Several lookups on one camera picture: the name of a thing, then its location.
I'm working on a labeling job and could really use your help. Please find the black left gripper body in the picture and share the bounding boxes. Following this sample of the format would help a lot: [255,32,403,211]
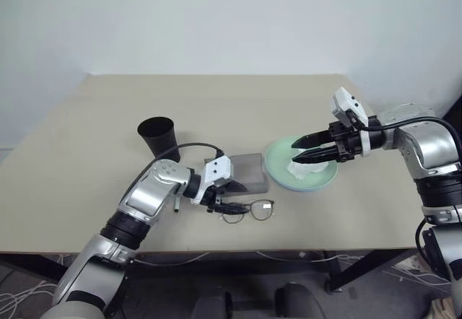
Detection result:
[201,185,229,214]

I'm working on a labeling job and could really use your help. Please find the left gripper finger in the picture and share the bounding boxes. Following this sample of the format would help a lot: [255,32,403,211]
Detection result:
[215,201,249,216]
[224,180,250,195]

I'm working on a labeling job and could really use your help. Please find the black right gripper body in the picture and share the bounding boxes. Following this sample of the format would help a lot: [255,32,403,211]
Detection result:
[326,121,363,163]

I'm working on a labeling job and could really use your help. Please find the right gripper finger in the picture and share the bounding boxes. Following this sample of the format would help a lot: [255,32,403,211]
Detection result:
[290,129,331,150]
[292,144,339,165]

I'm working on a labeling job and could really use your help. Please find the white item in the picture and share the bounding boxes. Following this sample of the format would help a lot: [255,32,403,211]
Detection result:
[287,159,331,180]

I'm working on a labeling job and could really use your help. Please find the thin dark-framed glasses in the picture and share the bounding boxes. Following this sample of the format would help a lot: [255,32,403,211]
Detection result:
[219,198,276,225]

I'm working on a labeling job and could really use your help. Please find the grey glasses case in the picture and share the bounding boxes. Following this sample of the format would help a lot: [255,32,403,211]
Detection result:
[204,152,270,195]

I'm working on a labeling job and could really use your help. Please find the black cup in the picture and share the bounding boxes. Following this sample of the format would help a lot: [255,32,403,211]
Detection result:
[136,115,181,162]

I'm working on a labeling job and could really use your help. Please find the pale green plate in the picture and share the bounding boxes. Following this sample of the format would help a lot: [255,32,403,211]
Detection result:
[264,134,341,193]

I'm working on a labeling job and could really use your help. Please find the black metal table leg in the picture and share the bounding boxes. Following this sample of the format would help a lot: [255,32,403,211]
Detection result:
[0,253,70,281]
[323,248,420,295]

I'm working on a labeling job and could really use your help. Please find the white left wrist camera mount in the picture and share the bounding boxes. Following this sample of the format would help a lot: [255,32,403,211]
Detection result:
[191,155,232,206]

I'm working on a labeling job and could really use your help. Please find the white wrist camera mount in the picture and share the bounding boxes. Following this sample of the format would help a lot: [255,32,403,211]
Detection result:
[191,155,232,206]
[331,87,370,157]

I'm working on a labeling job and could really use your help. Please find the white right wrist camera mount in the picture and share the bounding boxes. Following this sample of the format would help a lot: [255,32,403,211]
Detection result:
[331,87,370,157]

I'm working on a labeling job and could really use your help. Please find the white cable under table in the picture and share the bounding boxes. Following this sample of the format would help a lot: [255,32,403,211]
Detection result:
[136,249,362,266]

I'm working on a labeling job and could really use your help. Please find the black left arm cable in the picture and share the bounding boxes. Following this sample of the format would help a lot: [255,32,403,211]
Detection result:
[124,141,225,204]

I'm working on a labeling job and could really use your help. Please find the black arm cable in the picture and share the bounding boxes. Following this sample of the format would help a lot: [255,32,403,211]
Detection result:
[346,111,462,144]
[124,141,225,204]

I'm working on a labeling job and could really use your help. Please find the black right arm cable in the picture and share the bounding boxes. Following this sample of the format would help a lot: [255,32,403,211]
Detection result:
[346,111,462,144]

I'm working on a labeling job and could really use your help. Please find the white floor cable bundle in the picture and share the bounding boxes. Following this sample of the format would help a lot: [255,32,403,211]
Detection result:
[0,281,61,316]
[381,259,453,288]

